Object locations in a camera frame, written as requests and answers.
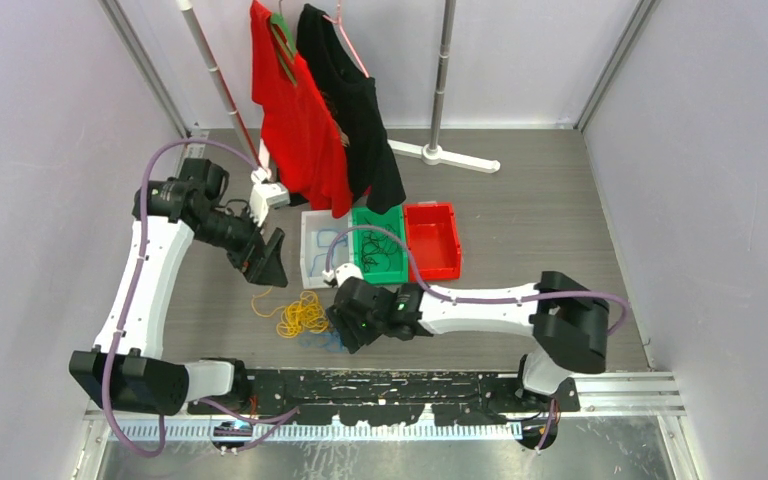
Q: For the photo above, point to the red plastic bin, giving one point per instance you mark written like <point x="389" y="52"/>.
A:
<point x="432" y="237"/>

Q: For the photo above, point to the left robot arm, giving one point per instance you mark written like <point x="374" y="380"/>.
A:
<point x="124" y="370"/>

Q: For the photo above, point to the red t-shirt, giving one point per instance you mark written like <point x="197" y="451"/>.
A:
<point x="297" y="127"/>

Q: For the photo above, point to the white plastic bin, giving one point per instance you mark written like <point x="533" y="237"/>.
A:
<point x="318" y="230"/>

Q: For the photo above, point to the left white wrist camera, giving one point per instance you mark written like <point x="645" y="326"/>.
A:
<point x="265" y="195"/>

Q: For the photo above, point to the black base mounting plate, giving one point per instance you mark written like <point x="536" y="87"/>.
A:
<point x="394" y="398"/>

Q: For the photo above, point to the pink clothes hanger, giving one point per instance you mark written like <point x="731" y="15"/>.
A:
<point x="337" y="21"/>

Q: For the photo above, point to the white slotted cable duct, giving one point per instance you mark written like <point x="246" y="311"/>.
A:
<point x="215" y="429"/>

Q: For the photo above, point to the green plastic bin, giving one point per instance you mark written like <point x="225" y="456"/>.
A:
<point x="381" y="259"/>

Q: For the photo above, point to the left rack pole with base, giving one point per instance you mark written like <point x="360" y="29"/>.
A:
<point x="191" y="20"/>

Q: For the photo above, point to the green clothes hanger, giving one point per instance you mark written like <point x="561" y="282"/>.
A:
<point x="284" y="45"/>

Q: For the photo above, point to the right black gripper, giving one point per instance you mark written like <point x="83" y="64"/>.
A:
<point x="351" y="334"/>

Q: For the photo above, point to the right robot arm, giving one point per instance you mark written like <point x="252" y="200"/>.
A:
<point x="568" y="322"/>

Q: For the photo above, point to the black t-shirt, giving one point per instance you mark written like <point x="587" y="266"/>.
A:
<point x="351" y="97"/>

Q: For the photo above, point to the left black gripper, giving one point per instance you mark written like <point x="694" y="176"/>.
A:
<point x="261" y="262"/>

